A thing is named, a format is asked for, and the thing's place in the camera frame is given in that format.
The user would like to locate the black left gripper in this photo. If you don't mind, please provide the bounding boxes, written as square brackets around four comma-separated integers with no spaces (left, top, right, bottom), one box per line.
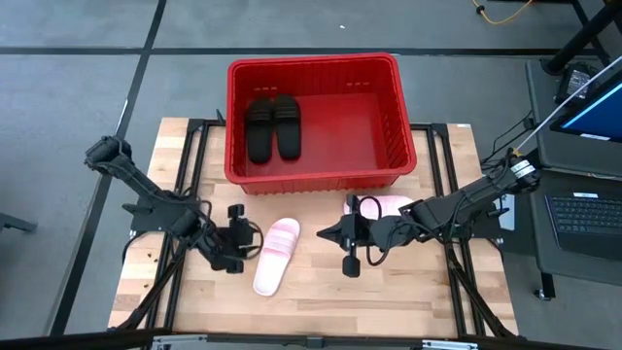
[207,203,259,274]

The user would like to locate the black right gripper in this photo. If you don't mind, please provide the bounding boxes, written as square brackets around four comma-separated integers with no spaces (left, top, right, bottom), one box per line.
[316,193,410,279]

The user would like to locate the pink slide sandal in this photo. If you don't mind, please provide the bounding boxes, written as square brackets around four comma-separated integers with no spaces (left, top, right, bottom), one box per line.
[342,193,415,221]
[252,217,302,298]

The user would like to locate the black slide sandal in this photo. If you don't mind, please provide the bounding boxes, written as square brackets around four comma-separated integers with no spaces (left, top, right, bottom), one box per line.
[245,96,276,165]
[271,93,303,161]

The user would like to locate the red plastic bin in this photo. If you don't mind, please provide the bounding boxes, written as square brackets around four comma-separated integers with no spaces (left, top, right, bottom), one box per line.
[223,52,418,195]

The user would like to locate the white paper sheet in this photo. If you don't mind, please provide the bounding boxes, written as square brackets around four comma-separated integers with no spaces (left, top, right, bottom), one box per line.
[498,193,516,232]

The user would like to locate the black laptop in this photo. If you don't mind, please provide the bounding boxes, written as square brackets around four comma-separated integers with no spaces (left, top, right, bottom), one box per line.
[543,192,622,262]

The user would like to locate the black power adapter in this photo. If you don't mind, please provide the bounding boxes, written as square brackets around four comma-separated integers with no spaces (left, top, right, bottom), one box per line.
[555,61,603,104]

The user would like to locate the blue-lit monitor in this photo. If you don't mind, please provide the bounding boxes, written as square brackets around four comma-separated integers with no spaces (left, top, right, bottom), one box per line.
[548,72,622,145]

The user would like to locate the black stand leg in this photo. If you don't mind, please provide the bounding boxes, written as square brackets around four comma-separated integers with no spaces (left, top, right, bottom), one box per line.
[540,0,622,77]

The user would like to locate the black aluminium table frame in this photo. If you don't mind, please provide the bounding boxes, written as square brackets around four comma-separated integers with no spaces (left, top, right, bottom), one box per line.
[411,121,519,339]
[107,116,229,336]

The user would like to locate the black front frame beam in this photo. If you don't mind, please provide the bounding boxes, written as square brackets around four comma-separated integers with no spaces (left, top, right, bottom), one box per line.
[0,329,622,350]

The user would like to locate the black power cable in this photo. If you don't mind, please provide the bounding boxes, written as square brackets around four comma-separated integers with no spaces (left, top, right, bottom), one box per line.
[479,110,536,172]

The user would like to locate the white cable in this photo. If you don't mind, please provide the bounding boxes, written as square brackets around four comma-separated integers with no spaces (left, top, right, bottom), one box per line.
[512,53,622,156]

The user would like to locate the yellow floor cable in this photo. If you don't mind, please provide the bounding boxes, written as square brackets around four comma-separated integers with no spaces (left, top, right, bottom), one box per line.
[469,0,535,25]

